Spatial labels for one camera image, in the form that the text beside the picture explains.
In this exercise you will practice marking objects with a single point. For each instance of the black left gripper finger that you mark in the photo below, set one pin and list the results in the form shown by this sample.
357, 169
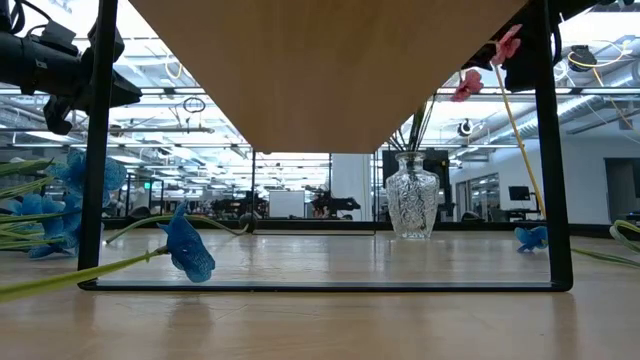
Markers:
125, 92
57, 115

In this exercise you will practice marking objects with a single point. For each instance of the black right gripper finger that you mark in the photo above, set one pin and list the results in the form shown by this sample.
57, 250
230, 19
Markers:
482, 56

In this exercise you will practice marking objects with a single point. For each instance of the red artificial flower bunch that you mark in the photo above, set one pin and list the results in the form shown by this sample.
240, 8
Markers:
467, 86

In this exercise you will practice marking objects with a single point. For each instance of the slim faceted clear glass vase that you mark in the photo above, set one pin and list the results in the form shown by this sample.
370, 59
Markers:
412, 200

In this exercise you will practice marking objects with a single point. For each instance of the long blue flower stem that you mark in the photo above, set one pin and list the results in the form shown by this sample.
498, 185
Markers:
187, 252

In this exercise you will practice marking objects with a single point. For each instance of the small blue flower sprig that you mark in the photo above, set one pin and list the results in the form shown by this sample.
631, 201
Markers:
531, 238

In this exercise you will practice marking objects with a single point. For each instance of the green stem with black bud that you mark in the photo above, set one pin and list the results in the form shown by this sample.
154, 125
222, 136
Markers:
248, 222

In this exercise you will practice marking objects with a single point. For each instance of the black background robot arm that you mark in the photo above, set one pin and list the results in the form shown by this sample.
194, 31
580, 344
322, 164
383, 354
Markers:
240, 205
332, 204

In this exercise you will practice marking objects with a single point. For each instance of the wooden shelf with black legs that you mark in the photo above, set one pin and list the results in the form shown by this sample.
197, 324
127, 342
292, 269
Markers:
325, 75

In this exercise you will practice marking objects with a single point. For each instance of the round black ceiling device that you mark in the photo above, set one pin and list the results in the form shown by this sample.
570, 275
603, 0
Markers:
465, 127

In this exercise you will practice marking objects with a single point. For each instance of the large black monitor on stand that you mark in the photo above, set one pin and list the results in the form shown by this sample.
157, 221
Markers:
444, 170

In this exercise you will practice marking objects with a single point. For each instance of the small black monitor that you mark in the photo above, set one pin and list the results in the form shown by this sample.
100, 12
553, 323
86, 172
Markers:
519, 193

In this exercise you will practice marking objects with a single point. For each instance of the dark grey door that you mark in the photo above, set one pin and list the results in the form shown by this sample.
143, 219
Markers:
622, 190

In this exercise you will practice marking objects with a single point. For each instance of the white board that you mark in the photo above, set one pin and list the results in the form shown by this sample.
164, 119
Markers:
286, 204

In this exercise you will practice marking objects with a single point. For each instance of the black metal table frame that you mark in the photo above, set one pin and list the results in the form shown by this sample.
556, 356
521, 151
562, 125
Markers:
475, 226

